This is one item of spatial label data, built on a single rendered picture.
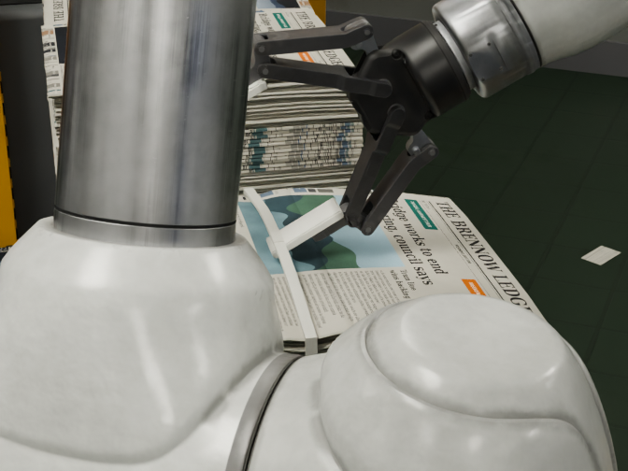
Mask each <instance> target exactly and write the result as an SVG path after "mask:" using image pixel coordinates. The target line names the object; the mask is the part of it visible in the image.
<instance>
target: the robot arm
mask: <svg viewBox="0 0 628 471"><path fill-rule="evenodd" d="M256 3H257V0H69V8H68V21H67V33H66V46H65V59H64V85H63V97H62V110H61V123H60V136H59V149H58V162H57V175H56V188H55V201H54V214H53V216H52V217H47V218H44V219H41V220H39V221H38V222H37V223H36V224H34V225H33V226H32V227H31V228H30V229H29V230H28V231H27V232H26V233H25V234H24V235H23V236H22V237H21V238H20V239H19V240H18V241H17V242H16V243H15V244H14V245H13V246H12V248H11V249H10V250H9V251H8V252H7V254H6V255H5V256H4V258H3V259H2V262H1V266H0V471H618V467H617V462H616V456H615V451H614V447H613V442H612V438H611V434H610V431H609V427H608V424H607V418H606V414H605V411H604V409H603V406H602V403H601V400H600V398H599V395H598V392H597V390H596V388H595V386H594V383H593V381H592V377H591V375H590V373H589V371H588V369H587V367H586V366H585V364H584V363H583V361H582V360H581V358H580V357H579V355H578V354H577V352H576V351H575V350H574V349H573V347H572V346H571V345H570V344H569V343H568V342H567V341H566V340H565V339H564V338H562V337H561V336H560V335H559V333H558V332H557V331H556V330H555V329H554V328H553V327H552V326H551V325H550V324H549V323H547V322H546V321H544V320H543V319H542V318H540V317H539V316H538V315H536V314H535V313H533V312H531V311H529V310H528V309H526V308H524V307H520V306H517V305H515V304H513V303H510V302H508V301H504V300H501V299H498V298H494V297H490V296H485V295H480V294H472V293H439V294H431V295H426V296H423V297H419V298H416V299H410V300H406V301H401V302H397V303H393V304H390V305H387V306H386V307H382V308H380V309H378V310H376V311H374V312H373V313H371V314H369V315H367V316H366V317H364V318H362V319H361V320H359V321H357V322H356V323H354V324H353V325H352V326H351V327H350V328H349V329H347V330H346V331H345V332H344V333H342V334H341V335H340V336H339V337H338V338H337V339H336V340H335V341H334V342H333V343H332V345H331V346H330V347H329V349H328V350H327V352H325V353H321V354H315V355H310V356H302V355H297V354H292V353H288V352H283V351H284V344H283V335H282V332H281V327H280V322H279V318H278V311H277V306H276V301H275V289H274V280H273V278H272V277H271V275H270V273H269V271H268V270H267V268H266V266H265V265H264V263H263V261H262V259H261V258H260V256H259V255H258V254H257V252H256V251H255V250H254V248H253V247H252V245H251V244H250V243H249V241H248V240H247V239H246V238H245V237H244V236H243V235H241V234H239V233H237V232H236V215H237V206H238V196H239V185H240V175H241V165H242V154H243V145H244V134H245V124H246V114H247V103H248V100H249V99H251V98H252V97H253V96H255V95H257V94H258V93H261V92H263V91H264V90H266V89H267V87H268V86H267V84H266V82H265V80H264V79H275V80H282V81H289V82H295V83H302V84H309V85H316V86H322V87H329V88H336V89H338V90H340V91H343V92H347V93H346V96H347V97H348V98H349V100H350V102H351V104H352V105H353V107H354V108H355V110H356V111H357V114H358V117H359V119H360V120H361V122H362V124H363V126H364V128H365V129H366V131H367V134H366V138H365V143H364V147H363V150H362V152H361V154H360V157H359V159H358V162H357V164H356V165H355V168H354V170H353V173H352V175H351V177H350V181H349V184H348V186H347V188H346V190H345V192H344V195H343V197H342V199H341V202H340V204H338V203H337V201H336V200H335V199H334V198H331V199H330V200H328V201H326V202H325V203H323V204H321V205H320V206H318V207H316V208H314V209H313V210H311V211H309V212H308V213H307V214H305V215H304V216H302V217H301V218H299V219H297V220H296V221H293V222H292V223H290V224H289V225H287V226H285V227H284V228H282V229H280V230H279V231H280V233H281V235H282V237H283V240H284V243H285V245H286V247H287V250H288V251H289V250H291V249H293V248H295V247H296V246H298V245H299V244H301V243H303V242H304V241H306V240H308V239H309V238H311V237H312V238H313V239H314V241H315V242H316V241H321V240H323V239H324V238H326V237H327V236H329V235H331V234H332V233H334V232H336V231H337V230H339V229H341V228H342V227H344V226H346V225H348V226H349V227H351V228H354V227H356V228H357V229H359V230H360V231H361V232H362V234H363V235H365V236H370V235H372V234H373V233H374V232H375V230H376V229H377V228H378V226H379V224H380V223H381V222H382V220H383V219H384V218H385V216H386V215H387V213H388V212H389V211H390V209H391V208H392V207H393V205H394V204H395V202H396V201H397V199H398V198H399V197H400V195H401V194H402V193H403V191H404V190H405V189H406V187H407V185H408V184H409V183H410V181H411V180H413V178H414V177H415V175H416V174H417V173H418V171H419V170H420V169H421V168H422V167H424V166H425V165H426V164H428V163H430V162H431V161H432V160H433V159H434V158H435V157H436V156H437V155H438V153H439V150H438V148H437V146H436V145H435V143H434V142H433V141H432V139H431V138H430V137H429V136H427V135H426V134H425V133H424V132H423V130H422V127H423V126H424V124H425V123H427V122H428V121H429V120H431V119H433V118H436V117H439V116H441V115H442V114H444V113H446V112H448V111H449V110H451V109H453V108H454V107H457V106H458V105H460V104H461V103H463V102H464V101H466V100H468V99H469V98H470V95H471V89H474V90H475V91H476V92H477V94H478V95H480V96H481V97H483V98H487V97H490V96H492V95H493V94H495V93H497V92H499V91H501V90H502V89H504V88H505V87H507V86H508V85H510V84H512V83H513V82H515V81H517V80H519V79H521V78H523V77H524V76H526V75H530V74H532V73H534V72H535V71H536V70H537V68H539V67H541V66H543V65H545V64H548V63H550V62H553V61H556V60H559V59H562V58H566V57H570V56H574V55H577V54H579V53H581V52H583V51H585V50H588V49H590V48H592V47H594V46H596V45H598V44H599V43H601V42H603V41H605V40H607V39H608V38H610V37H612V36H614V35H615V34H617V33H618V32H619V31H621V30H622V29H624V28H625V27H627V26H628V0H441V1H440V2H438V3H436V4H435V5H434V6H433V8H432V12H433V16H434V19H435V23H431V22H430V21H422V22H420V23H419V24H417V25H415V26H414V27H412V28H410V29H409V30H407V31H405V32H404V33H403V34H401V35H399V36H397V37H395V38H394V39H393V40H391V41H390V42H389V43H387V44H384V45H380V46H377V43H376V41H375V38H374V37H373V34H374V28H373V27H372V26H371V24H370V23H369V22H368V21H367V20H366V18H364V17H361V16H360V17H357V18H355V19H352V20H350V21H347V22H345V23H342V24H340V25H336V26H325V27H315V28H304V29H293V30H283V31H273V32H261V33H255V34H254V23H255V13H256ZM348 47H351V48H352V49H353V50H364V52H363V54H362V56H361V58H360V60H359V62H358V64H357V65H356V66H350V65H343V64H334V65H331V64H319V63H312V62H306V61H299V60H293V59H286V58H279V57H273V56H269V55H278V54H288V53H298V52H309V51H318V50H338V49H344V48H348ZM251 54H252V57H251ZM396 136H410V139H409V140H408V141H407V143H406V148H405V149H404V150H403V151H402V152H401V154H400V155H399V156H398V158H397V159H396V160H395V162H394V163H393V164H392V166H391V168H390V169H389V170H388V172H387V173H386V174H385V176H384V177H383V179H382V180H381V181H380V183H379V184H378V186H377V187H376V189H375V190H374V191H373V192H372V193H371V195H370V196H369V197H368V195H369V193H370V191H371V188H372V186H373V184H374V181H375V179H376V177H377V174H378V171H379V169H380V167H381V164H382V162H383V160H384V157H385V156H386V155H388V153H389V152H390V149H391V147H392V145H393V141H394V140H395V137H396ZM367 197H368V199H367ZM366 199H367V200H366Z"/></svg>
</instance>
